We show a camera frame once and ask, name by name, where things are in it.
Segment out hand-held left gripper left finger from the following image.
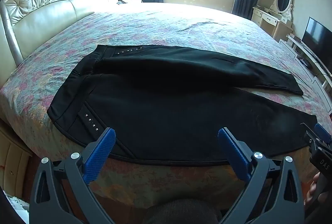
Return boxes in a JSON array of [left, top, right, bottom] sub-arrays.
[[31, 127, 116, 224]]

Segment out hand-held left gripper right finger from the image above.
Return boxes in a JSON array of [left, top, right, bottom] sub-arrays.
[[217, 127, 304, 224]]

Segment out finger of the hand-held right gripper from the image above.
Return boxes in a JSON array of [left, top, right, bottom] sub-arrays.
[[313, 123, 332, 146], [300, 123, 321, 149]]

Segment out black pants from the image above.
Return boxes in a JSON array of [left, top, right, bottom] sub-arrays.
[[47, 44, 318, 166]]

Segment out person's right hand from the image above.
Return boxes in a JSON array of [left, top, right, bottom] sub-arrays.
[[304, 173, 329, 207]]

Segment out white television stand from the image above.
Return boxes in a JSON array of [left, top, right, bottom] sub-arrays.
[[279, 33, 332, 113]]

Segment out person's leg in dark trousers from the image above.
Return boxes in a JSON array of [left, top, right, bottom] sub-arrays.
[[145, 198, 224, 224]]

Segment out cream bedside cabinet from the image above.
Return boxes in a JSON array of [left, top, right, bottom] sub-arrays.
[[0, 120, 34, 201]]

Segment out black television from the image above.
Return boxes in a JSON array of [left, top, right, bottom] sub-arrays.
[[301, 16, 332, 69]]

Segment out cream vanity table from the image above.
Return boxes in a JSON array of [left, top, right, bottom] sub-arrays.
[[252, 6, 291, 41]]

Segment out bed with floral cover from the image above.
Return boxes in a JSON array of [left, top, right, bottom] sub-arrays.
[[0, 2, 332, 211]]

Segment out cream tufted headboard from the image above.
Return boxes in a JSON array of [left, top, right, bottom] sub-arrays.
[[0, 0, 120, 76]]

